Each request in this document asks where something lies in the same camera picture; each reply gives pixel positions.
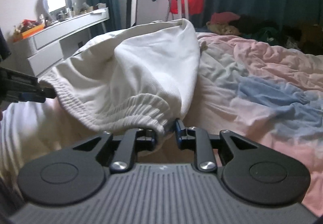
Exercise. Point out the orange tray with clutter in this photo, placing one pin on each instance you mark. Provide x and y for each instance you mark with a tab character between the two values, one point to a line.
26	29

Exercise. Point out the pink clothing pile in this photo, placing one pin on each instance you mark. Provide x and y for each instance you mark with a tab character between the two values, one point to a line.
224	17

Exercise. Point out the white sweatshirt garment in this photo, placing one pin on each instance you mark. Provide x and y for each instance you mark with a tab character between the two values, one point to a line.
141	77

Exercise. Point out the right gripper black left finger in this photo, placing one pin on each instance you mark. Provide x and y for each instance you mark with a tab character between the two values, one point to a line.
133	141

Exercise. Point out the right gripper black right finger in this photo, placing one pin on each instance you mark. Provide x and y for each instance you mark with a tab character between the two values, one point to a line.
197	140

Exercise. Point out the pastel pink blue quilt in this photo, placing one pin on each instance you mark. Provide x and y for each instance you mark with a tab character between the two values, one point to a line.
269	94

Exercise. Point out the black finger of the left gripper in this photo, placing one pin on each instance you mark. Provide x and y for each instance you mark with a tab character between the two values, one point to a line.
18	87

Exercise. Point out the cosmetic bottles on desk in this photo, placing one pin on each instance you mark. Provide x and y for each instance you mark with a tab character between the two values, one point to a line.
65	13

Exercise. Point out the red bag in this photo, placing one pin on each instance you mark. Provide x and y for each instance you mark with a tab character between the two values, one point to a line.
194	7

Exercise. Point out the dark clothes pile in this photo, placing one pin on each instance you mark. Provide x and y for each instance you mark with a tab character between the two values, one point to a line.
304	37

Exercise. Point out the white dressing table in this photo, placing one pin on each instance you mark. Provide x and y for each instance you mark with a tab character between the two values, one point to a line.
36	54

